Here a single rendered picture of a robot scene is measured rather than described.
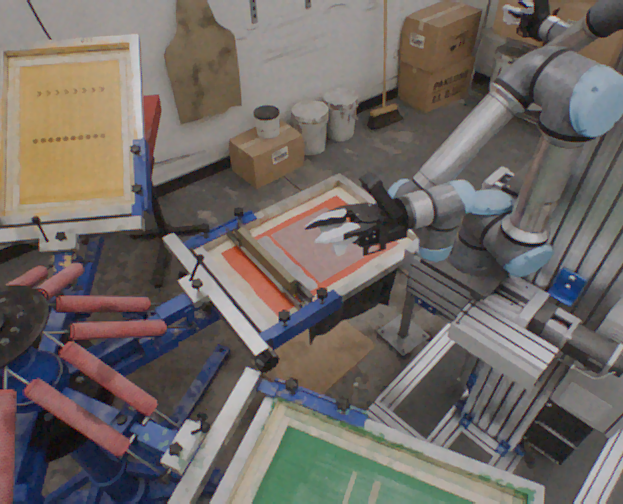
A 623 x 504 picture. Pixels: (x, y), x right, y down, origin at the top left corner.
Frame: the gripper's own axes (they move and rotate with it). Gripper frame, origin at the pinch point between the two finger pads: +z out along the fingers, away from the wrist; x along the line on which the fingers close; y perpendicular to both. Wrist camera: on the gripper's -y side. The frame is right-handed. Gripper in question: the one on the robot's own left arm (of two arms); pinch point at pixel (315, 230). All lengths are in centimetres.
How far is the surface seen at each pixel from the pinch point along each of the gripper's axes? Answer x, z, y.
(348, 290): 45, -26, 63
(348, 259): 62, -34, 64
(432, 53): 300, -224, 71
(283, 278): 53, -5, 56
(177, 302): 57, 32, 56
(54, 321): 67, 73, 57
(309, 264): 66, -19, 64
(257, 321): 44, 9, 63
